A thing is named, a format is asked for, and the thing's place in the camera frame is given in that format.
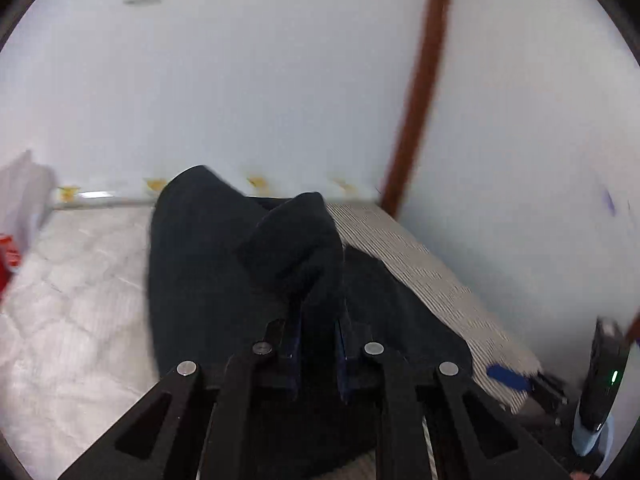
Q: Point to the red box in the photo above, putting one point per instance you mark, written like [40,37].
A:
[9,262]

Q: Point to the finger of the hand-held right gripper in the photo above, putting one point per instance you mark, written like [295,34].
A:
[510,377]

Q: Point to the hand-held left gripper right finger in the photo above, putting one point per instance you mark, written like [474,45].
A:
[343,360]

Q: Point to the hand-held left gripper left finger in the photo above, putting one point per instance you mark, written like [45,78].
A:
[295,345]

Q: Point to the brown wooden door frame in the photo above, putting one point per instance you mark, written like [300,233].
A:
[425,85]

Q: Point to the black sweatshirt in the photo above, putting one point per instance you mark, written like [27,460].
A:
[215,270]

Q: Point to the white quilted mattress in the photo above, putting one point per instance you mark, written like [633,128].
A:
[75,320]

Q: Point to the white plastic bag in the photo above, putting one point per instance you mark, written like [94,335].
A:
[22,200]

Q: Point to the plastic-wrapped printed roll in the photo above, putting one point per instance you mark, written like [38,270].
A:
[250,187]

